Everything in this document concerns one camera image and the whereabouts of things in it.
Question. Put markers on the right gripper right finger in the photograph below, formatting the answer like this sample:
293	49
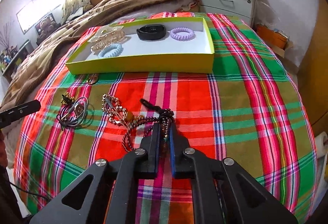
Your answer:
222	190

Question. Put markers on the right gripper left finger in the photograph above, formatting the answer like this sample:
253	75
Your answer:
107	191

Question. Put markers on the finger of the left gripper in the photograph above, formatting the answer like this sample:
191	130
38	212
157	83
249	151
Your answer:
18	112

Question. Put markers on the gold chain hair clip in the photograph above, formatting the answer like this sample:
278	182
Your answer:
117	114

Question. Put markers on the pearl hair claw clip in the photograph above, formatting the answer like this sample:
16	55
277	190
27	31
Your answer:
105	36

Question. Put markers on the black smart band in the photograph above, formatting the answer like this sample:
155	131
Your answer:
151	32

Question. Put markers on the low side shelf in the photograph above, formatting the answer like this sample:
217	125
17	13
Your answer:
12	57

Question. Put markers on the plaid bed cloth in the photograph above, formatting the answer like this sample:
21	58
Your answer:
247	109

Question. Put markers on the paper towel roll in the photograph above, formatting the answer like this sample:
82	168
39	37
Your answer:
321	144

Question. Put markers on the wooden door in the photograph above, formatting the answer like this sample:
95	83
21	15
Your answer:
312	74

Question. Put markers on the yellow-green shallow box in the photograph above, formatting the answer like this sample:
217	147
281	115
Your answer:
165	55

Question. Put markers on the orange cardboard box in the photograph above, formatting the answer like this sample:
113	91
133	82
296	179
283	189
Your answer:
276	40

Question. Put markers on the brown patterned blanket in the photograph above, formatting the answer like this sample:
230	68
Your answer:
37	66

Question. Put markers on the grey bedside cabinet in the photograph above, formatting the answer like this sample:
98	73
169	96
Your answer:
243	9

